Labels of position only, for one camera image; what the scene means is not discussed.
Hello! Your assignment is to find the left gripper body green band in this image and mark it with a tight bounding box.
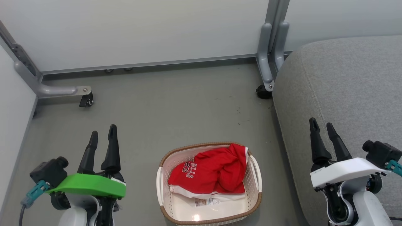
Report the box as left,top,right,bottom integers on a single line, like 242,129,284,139
47,173,126,226

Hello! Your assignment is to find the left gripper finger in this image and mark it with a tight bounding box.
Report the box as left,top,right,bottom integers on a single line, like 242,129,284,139
78,131,99,174
100,124,122,174

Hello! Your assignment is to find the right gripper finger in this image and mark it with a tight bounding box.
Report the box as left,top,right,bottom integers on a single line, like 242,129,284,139
309,117,333,172
326,122,353,163

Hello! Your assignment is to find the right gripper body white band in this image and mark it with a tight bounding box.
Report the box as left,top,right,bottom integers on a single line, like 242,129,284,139
310,158,390,192

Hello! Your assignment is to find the red shorts white trim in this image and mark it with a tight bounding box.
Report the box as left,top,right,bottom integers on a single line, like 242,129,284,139
217,143,249,194

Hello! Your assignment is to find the red white striped jersey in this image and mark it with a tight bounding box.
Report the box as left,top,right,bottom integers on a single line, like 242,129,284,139
168,152,247,202

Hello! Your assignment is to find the grey fabric sofa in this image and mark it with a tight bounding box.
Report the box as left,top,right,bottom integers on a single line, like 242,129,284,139
272,35,402,226

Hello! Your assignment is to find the black caster wheel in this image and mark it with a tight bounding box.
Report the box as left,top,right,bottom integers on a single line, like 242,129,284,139
79,92,94,108
256,84,273,100

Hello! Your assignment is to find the cream plastic laundry basket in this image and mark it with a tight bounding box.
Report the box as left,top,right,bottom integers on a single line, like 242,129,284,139
156,142,263,226

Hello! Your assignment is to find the white paper label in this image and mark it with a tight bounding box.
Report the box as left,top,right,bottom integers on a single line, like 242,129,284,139
194,197,223,207

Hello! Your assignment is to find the right cable with teal connector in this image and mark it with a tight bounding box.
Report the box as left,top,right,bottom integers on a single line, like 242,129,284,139
386,159,402,177

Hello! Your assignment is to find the cable with teal connector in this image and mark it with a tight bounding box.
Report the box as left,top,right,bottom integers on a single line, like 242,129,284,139
386,159,402,177
19,180,51,226

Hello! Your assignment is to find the left cable with teal connector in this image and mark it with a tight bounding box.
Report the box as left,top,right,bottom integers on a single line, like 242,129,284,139
19,180,51,226

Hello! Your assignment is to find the grey partition frame long foot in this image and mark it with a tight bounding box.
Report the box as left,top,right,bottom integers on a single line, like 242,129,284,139
0,20,93,98

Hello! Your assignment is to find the grey partition bottom rail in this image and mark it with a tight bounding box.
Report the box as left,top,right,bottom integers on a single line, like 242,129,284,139
41,54,258,75

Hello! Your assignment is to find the grey partition frame double post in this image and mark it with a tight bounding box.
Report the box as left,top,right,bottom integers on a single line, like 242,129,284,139
256,0,290,92

